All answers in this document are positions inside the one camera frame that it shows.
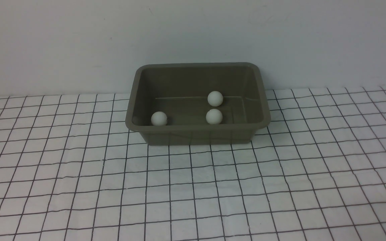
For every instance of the white ping-pong ball with logo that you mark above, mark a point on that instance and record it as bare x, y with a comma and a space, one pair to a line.
214, 117

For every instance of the olive plastic bin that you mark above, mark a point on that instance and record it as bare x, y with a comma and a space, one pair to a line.
181, 91

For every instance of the white grid tablecloth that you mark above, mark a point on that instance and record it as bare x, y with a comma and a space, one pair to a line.
70, 170

